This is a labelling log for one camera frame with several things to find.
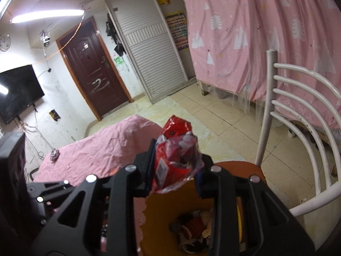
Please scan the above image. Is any brown wooden door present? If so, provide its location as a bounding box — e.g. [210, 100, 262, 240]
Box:
[56, 16, 132, 122]

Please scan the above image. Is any red knitted hat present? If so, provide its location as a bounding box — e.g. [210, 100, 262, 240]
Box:
[184, 217, 207, 236]

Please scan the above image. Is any black television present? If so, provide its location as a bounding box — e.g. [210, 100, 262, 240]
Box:
[0, 64, 45, 124]

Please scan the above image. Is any white security camera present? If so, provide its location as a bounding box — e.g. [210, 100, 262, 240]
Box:
[39, 29, 52, 48]

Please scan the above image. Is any ceiling light tube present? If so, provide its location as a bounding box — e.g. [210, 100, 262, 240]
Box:
[11, 9, 85, 24]

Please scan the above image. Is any white wall clock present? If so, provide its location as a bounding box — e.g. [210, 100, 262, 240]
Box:
[0, 33, 12, 52]

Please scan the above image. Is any black white pink sock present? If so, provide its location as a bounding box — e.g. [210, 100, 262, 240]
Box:
[178, 235, 211, 254]

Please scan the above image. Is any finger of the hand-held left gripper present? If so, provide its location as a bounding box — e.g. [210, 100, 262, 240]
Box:
[27, 180, 74, 202]

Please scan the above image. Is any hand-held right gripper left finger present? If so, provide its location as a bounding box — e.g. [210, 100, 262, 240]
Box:
[32, 139, 157, 256]

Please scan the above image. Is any white metal chair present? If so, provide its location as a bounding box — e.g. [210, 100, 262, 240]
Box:
[254, 49, 341, 218]

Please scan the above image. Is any colourful wall poster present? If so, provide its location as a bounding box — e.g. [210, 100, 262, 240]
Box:
[165, 11, 190, 51]

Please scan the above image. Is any black hanging bag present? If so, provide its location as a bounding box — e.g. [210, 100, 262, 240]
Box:
[106, 13, 126, 57]

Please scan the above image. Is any orange trash bin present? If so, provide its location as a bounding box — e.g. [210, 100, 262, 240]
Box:
[139, 161, 267, 256]

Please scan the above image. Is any pink tablecloth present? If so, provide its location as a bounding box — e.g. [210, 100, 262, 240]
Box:
[33, 115, 164, 256]

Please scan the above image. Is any white louvered wardrobe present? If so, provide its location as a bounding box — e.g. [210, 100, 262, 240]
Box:
[105, 0, 196, 104]

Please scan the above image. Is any red snack wrapper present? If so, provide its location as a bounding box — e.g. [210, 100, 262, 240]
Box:
[153, 115, 204, 194]

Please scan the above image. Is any pink tree print curtain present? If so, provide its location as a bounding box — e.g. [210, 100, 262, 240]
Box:
[182, 0, 341, 136]

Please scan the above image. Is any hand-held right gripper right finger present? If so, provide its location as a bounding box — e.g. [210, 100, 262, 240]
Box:
[194, 156, 317, 256]

